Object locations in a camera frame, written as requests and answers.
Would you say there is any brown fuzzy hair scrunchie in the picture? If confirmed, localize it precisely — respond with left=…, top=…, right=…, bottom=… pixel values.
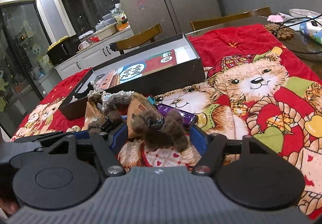
left=131, top=109, right=188, bottom=153

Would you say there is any white blue crochet scrunchie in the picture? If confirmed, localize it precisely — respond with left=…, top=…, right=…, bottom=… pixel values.
left=101, top=90, right=134, bottom=110

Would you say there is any olive cream crochet scrunchie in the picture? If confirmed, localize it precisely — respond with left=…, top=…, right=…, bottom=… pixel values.
left=87, top=89, right=106, bottom=105

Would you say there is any purple chocolate bar wrapper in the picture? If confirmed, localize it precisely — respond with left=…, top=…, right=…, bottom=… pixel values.
left=156, top=104, right=198, bottom=129

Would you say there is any colourful printed booklet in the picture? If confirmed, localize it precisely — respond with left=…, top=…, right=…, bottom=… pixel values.
left=92, top=49, right=177, bottom=89

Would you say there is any black shallow cardboard box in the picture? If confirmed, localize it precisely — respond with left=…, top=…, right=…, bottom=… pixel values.
left=59, top=33, right=205, bottom=120

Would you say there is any red teddy bear blanket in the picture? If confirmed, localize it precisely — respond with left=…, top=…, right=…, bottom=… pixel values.
left=10, top=23, right=322, bottom=220

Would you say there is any white kitchen cabinet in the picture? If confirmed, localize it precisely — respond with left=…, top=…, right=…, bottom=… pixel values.
left=55, top=27, right=134, bottom=80

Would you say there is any white ceramic cup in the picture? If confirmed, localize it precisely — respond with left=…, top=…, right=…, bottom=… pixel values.
left=78, top=41, right=90, bottom=51

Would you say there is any black microwave oven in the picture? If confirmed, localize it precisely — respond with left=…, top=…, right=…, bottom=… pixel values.
left=47, top=35, right=80, bottom=66

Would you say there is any wooden chair near cabinet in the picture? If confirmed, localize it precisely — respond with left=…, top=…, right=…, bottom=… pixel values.
left=109, top=24, right=162, bottom=55

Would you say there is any beige plastic basin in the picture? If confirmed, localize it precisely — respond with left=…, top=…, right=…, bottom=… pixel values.
left=95, top=23, right=118, bottom=40

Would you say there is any brown woven coaster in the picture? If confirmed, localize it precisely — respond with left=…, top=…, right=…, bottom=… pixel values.
left=264, top=24, right=294, bottom=40

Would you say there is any wooden chair near wall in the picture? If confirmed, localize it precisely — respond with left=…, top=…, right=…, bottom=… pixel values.
left=190, top=7, right=272, bottom=31

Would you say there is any black power cable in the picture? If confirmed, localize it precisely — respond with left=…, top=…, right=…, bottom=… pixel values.
left=275, top=13, right=322, bottom=55

